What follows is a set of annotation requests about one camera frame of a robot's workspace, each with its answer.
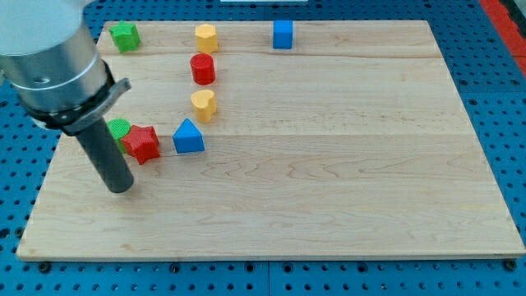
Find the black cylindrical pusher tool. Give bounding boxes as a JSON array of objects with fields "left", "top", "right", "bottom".
[{"left": 76, "top": 118, "right": 134, "bottom": 193}]

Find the red star block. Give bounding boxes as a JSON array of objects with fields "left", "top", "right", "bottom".
[{"left": 121, "top": 125, "right": 160, "bottom": 165}]

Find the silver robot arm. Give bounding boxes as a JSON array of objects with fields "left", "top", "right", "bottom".
[{"left": 1, "top": 0, "right": 134, "bottom": 193}]

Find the green circle block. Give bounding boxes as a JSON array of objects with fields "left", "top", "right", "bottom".
[{"left": 107, "top": 118, "right": 131, "bottom": 154}]

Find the green star block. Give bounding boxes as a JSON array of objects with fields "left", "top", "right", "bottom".
[{"left": 109, "top": 21, "right": 141, "bottom": 53}]

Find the blue triangle block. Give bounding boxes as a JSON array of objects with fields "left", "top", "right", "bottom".
[{"left": 172, "top": 118, "right": 205, "bottom": 154}]

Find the yellow heart block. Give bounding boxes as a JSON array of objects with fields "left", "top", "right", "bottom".
[{"left": 191, "top": 90, "right": 217, "bottom": 123}]

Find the red cylinder block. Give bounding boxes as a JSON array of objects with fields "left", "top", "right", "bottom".
[{"left": 190, "top": 53, "right": 215, "bottom": 86}]

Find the wooden board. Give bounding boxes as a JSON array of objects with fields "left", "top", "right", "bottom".
[{"left": 17, "top": 21, "right": 525, "bottom": 261}]

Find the yellow hexagon block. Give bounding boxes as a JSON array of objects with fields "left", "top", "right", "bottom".
[{"left": 195, "top": 24, "right": 219, "bottom": 53}]

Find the blue cube block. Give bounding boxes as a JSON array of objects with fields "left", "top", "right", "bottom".
[{"left": 273, "top": 20, "right": 293, "bottom": 49}]

